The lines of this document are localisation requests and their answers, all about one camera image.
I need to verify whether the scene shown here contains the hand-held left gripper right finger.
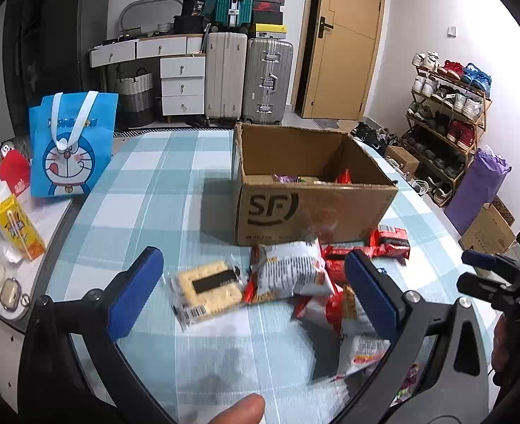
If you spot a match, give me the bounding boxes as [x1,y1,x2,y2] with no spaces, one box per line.
[335,251,490,424]

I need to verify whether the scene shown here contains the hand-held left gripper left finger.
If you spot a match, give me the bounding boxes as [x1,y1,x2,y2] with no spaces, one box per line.
[18,246,172,424]

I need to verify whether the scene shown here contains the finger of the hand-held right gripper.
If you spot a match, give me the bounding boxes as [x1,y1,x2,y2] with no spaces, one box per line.
[462,250,520,277]
[456,272,520,308]

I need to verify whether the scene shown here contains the red glossy snack packet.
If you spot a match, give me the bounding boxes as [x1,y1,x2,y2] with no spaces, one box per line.
[322,245,376,284]

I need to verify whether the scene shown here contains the red black-label snack packet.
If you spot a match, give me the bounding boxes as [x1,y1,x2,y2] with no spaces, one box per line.
[370,225,411,266]

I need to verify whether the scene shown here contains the small red snack packet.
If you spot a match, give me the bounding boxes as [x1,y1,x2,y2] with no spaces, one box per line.
[292,294,344,323]

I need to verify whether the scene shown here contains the clear cracker packet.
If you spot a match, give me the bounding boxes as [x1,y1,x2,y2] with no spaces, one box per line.
[168,260,248,332]

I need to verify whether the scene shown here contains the brown cardboard box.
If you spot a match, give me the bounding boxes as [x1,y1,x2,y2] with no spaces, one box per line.
[231,123,399,247]

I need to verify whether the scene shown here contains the person's right hand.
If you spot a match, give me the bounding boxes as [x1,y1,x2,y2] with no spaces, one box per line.
[491,316,513,387]

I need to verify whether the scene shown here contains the person's left hand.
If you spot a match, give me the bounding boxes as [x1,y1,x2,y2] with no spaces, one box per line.
[205,393,266,424]

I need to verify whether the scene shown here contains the large printed cardboard box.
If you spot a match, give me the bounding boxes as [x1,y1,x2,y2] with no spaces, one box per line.
[459,196,518,252]

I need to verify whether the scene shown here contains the purple gift bag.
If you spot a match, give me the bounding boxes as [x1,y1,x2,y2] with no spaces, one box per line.
[444,146,510,236]

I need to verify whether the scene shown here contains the blue plaid tablecloth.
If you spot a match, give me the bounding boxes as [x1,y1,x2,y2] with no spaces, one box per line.
[43,126,499,424]

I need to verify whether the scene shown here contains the white round side table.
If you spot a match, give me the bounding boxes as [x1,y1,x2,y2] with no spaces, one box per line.
[0,139,86,345]

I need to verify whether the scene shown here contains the rows of sneakers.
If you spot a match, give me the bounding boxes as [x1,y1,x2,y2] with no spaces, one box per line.
[408,52,492,195]

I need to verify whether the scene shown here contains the beige earbud case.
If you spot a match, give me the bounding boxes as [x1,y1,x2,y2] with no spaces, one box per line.
[0,277,31,312]

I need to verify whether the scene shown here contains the small cardboard box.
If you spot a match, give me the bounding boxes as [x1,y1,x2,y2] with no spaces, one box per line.
[384,145,420,176]

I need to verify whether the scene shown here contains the yellow drink carton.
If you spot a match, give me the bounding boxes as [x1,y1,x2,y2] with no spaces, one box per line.
[0,194,46,261]

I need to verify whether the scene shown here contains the blue cartoon tote bag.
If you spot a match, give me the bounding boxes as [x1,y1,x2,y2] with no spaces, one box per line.
[28,90,119,198]

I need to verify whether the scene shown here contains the wooden shoe rack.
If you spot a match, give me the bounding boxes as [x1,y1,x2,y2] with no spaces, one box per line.
[405,53,493,199]

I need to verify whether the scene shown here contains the scattered pile of shoes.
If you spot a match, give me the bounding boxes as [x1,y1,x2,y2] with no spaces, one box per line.
[350,121,453,206]

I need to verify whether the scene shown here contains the red pouch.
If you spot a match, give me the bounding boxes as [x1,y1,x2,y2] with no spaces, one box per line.
[0,149,32,196]

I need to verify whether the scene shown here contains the grey white laundry basket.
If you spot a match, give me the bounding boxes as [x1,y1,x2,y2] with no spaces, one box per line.
[116,68,153,126]

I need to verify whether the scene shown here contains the white drawer dresser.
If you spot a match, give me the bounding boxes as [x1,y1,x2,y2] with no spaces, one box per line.
[89,35,207,123]

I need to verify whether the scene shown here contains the white suitcase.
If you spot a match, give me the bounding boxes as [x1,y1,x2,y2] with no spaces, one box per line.
[205,32,248,125]

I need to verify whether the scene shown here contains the silver suitcase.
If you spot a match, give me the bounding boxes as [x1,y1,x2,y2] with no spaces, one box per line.
[242,37,294,125]

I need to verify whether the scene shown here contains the wooden door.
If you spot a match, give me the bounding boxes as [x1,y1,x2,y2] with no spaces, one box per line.
[295,0,386,121]

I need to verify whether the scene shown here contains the dark grey refrigerator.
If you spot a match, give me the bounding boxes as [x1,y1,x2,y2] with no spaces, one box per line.
[39,0,111,98]

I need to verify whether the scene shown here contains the black round box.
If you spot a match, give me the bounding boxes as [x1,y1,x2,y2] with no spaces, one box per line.
[173,14,208,36]

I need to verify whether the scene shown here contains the grey arched mirror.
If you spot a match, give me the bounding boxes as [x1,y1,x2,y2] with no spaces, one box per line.
[119,0,183,31]

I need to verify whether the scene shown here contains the black foil bag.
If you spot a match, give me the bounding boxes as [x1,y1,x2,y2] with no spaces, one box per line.
[181,0,207,18]

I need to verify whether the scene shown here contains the plain black shoe box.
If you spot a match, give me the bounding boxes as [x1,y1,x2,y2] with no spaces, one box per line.
[251,11,284,26]

